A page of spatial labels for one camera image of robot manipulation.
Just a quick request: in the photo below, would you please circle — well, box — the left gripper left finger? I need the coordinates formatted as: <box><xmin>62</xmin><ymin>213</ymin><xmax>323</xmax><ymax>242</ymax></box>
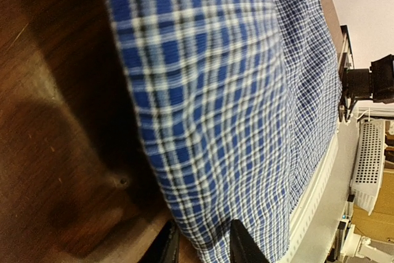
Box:
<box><xmin>152</xmin><ymin>219</ymin><xmax>180</xmax><ymax>263</ymax></box>

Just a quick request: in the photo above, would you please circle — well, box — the blue checked long sleeve shirt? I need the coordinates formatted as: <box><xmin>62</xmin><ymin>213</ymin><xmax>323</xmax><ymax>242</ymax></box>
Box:
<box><xmin>106</xmin><ymin>0</ymin><xmax>341</xmax><ymax>262</ymax></box>

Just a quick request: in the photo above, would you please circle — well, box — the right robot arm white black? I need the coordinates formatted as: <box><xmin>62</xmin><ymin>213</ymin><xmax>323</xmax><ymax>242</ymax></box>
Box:
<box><xmin>338</xmin><ymin>54</ymin><xmax>393</xmax><ymax>121</ymax></box>

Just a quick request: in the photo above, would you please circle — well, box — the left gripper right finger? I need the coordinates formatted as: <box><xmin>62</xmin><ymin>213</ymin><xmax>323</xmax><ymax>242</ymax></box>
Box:
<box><xmin>230</xmin><ymin>219</ymin><xmax>269</xmax><ymax>263</ymax></box>

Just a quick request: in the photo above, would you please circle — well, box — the white perforated basket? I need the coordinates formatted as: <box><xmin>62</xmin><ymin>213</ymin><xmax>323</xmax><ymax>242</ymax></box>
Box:
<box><xmin>350</xmin><ymin>108</ymin><xmax>386</xmax><ymax>215</ymax></box>

